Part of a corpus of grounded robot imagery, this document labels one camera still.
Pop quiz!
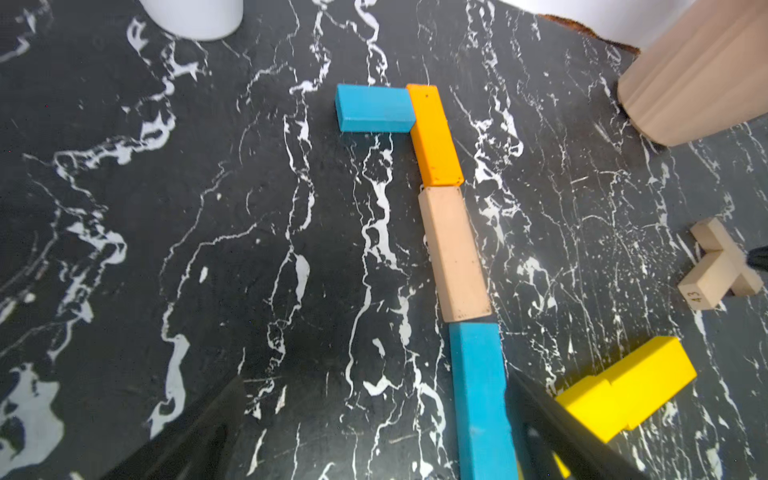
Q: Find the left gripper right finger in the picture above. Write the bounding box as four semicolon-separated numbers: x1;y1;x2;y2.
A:
506;370;646;479

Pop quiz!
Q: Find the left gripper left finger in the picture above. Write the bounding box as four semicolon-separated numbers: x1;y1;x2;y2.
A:
103;376;246;479

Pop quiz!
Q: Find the long teal block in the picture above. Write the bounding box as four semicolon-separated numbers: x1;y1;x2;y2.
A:
449;322;519;479

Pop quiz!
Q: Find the yellow block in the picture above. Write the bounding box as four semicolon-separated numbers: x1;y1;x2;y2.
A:
600;336;697;430
555;376;627;444

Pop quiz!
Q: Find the natural wood block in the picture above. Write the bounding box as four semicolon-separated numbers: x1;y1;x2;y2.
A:
690;217;764;297
678;251;738;310
418;186;492;323

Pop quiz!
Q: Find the orange block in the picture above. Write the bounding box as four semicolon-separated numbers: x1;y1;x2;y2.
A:
406;84;464;187

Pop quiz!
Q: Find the short teal block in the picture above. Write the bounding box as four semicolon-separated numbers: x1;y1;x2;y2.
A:
335;84;416;133

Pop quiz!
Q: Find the terracotta plant pot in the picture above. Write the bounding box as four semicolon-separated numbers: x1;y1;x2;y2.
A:
617;1;767;147

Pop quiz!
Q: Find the small white plant pot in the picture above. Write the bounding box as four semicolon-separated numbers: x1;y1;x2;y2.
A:
140;0;244;41

